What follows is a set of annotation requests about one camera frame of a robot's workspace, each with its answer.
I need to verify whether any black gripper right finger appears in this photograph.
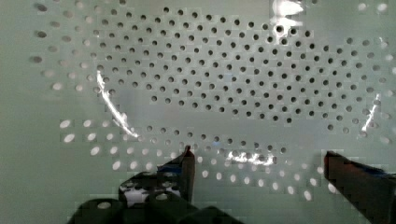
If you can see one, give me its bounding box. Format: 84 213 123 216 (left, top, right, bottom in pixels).
323 151 396 224

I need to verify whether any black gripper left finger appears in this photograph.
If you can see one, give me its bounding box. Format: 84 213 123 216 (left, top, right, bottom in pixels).
119 145 195 205

